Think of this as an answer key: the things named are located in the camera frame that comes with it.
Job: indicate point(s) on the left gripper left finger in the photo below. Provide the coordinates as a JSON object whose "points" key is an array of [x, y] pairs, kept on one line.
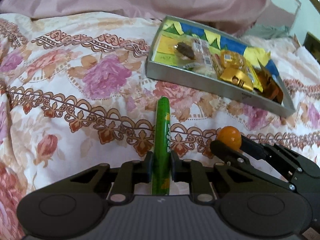
{"points": [[116, 185]]}

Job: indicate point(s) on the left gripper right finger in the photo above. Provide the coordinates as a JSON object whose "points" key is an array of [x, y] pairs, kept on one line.
{"points": [[198, 177]]}

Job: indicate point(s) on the green snack tube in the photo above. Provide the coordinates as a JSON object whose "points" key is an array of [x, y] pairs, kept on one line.
{"points": [[161, 149]]}

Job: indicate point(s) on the orange round candy ball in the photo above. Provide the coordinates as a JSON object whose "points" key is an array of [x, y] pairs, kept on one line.
{"points": [[231, 137]]}

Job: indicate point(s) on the orange cracker snack bag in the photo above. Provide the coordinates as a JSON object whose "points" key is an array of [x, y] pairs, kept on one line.
{"points": [[268, 77]]}

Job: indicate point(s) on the clear biscuit packet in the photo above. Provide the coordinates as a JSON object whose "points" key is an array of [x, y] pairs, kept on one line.
{"points": [[202, 62]]}

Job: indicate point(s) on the floral pink bedsheet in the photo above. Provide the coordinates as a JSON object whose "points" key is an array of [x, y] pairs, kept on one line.
{"points": [[74, 94]]}

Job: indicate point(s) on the gold foil snack packet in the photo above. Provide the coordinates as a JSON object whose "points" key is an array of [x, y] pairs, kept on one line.
{"points": [[237, 77]]}

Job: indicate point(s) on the yellow gold snack packet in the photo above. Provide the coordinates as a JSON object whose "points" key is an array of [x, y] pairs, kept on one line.
{"points": [[228, 58]]}

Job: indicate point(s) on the grey tray with colourful lining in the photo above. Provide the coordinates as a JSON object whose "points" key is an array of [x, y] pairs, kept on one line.
{"points": [[162, 64]]}

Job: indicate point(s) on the dark brown wrapped snack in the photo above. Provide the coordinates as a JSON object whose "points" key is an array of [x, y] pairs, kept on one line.
{"points": [[184, 51]]}

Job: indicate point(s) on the dark wooden headboard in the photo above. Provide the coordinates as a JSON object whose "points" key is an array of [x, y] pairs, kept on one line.
{"points": [[312, 44]]}

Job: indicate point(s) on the grey cloth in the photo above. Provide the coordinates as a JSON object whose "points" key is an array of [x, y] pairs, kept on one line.
{"points": [[268, 31]]}

